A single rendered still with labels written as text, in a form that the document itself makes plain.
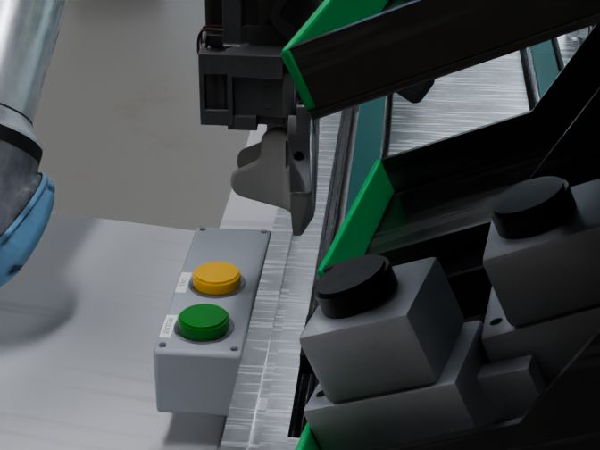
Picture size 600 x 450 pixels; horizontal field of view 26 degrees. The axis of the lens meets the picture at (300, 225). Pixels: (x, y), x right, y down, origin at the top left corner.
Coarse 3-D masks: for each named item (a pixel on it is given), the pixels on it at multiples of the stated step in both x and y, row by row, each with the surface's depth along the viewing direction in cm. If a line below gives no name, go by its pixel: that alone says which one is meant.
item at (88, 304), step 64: (64, 256) 134; (128, 256) 134; (0, 320) 123; (64, 320) 123; (128, 320) 123; (0, 384) 114; (64, 384) 114; (128, 384) 114; (0, 448) 105; (64, 448) 105; (128, 448) 105
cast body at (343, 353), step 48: (336, 288) 47; (384, 288) 46; (432, 288) 47; (336, 336) 46; (384, 336) 45; (432, 336) 46; (480, 336) 48; (336, 384) 47; (384, 384) 46; (432, 384) 46; (480, 384) 47; (528, 384) 46; (336, 432) 48; (384, 432) 47; (432, 432) 47
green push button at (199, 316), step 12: (180, 312) 103; (192, 312) 102; (204, 312) 102; (216, 312) 102; (180, 324) 101; (192, 324) 101; (204, 324) 101; (216, 324) 101; (228, 324) 102; (192, 336) 101; (204, 336) 101; (216, 336) 101
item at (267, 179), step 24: (264, 144) 91; (312, 144) 91; (240, 168) 92; (264, 168) 92; (288, 168) 92; (312, 168) 92; (240, 192) 93; (264, 192) 93; (288, 192) 93; (312, 192) 93; (312, 216) 95
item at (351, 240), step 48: (576, 96) 66; (432, 144) 70; (480, 144) 69; (528, 144) 68; (576, 144) 54; (384, 192) 70; (432, 192) 69; (480, 192) 66; (336, 240) 63; (384, 240) 66; (432, 240) 58; (480, 240) 57
